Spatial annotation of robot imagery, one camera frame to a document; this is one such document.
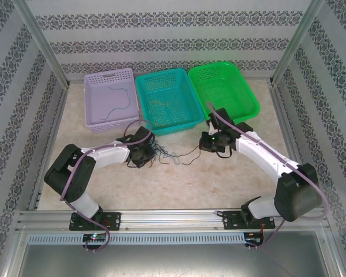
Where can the teal plastic basket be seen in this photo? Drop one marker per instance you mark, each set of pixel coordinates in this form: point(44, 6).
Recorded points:
point(167, 86)

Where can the green plastic basket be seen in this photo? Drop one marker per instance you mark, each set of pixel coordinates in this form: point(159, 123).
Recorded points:
point(227, 89)

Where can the lilac plastic basket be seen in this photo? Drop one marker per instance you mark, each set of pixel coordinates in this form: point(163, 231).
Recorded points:
point(103, 98)

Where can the left controller board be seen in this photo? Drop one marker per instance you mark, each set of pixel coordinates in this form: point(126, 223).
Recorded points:
point(95, 237)

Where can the controller board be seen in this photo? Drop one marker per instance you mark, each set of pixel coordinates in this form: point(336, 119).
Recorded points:
point(95, 237)
point(253, 241)

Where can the right controller board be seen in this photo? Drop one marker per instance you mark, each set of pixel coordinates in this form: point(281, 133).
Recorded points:
point(253, 241)

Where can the grey metal panel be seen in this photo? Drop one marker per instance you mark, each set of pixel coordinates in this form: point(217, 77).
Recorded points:
point(173, 262)

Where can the aluminium right side rail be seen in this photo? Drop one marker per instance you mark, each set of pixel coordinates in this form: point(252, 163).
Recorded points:
point(288, 135)

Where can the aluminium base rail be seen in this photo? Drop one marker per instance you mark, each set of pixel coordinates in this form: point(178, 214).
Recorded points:
point(173, 219)

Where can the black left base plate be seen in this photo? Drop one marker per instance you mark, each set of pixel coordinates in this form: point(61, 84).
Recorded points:
point(112, 220)

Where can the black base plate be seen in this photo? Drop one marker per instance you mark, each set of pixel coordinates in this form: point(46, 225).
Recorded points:
point(230, 220)
point(112, 220)

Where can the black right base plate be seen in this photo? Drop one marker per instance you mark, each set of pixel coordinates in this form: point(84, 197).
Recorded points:
point(230, 220)

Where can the aluminium left side rail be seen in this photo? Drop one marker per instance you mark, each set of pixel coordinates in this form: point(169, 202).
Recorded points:
point(50, 138)

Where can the aluminium right frame post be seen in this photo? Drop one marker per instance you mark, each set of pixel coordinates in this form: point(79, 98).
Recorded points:
point(297, 40)

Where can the aluminium frame post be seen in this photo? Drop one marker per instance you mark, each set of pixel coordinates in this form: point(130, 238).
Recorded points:
point(297, 40)
point(40, 40)

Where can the aluminium left frame post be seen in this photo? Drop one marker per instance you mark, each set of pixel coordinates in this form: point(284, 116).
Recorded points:
point(40, 40)

